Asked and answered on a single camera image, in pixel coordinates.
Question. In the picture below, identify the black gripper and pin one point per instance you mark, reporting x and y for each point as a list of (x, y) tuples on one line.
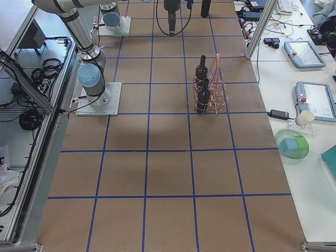
[(170, 8)]

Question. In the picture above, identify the dark wine bottle carried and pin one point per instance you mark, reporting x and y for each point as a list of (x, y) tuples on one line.
[(205, 8)]

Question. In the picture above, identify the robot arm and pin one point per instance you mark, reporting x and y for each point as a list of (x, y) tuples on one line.
[(90, 73), (113, 10)]

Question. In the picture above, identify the far wine bottle in basket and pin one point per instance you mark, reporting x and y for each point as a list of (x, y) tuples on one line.
[(201, 70)]

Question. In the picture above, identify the wine bottle in basket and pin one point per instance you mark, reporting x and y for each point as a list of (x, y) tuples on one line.
[(203, 97), (201, 70)]

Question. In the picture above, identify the near wine bottle in basket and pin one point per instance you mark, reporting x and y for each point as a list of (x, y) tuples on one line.
[(203, 97)]

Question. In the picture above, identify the teach pendant far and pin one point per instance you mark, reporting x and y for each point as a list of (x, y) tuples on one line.
[(303, 54)]

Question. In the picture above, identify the teach pendant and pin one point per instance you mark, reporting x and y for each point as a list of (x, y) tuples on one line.
[(303, 54), (316, 98)]

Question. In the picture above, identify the black power adapter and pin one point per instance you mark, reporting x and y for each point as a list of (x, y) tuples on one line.
[(277, 114)]

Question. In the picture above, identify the teach pendant near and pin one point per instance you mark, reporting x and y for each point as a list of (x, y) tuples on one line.
[(316, 98)]

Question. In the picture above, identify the white paper cup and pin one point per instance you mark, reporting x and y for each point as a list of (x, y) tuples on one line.
[(304, 117)]

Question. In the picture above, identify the green bowl with blocks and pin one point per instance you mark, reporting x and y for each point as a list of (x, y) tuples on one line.
[(292, 144)]

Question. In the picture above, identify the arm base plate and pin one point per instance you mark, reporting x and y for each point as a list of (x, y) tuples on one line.
[(115, 26), (107, 104)]

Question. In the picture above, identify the copper wire wine basket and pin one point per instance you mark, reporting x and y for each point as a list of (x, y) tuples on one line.
[(218, 98)]

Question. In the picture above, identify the aluminium frame post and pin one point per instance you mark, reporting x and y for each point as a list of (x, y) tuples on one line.
[(264, 19)]

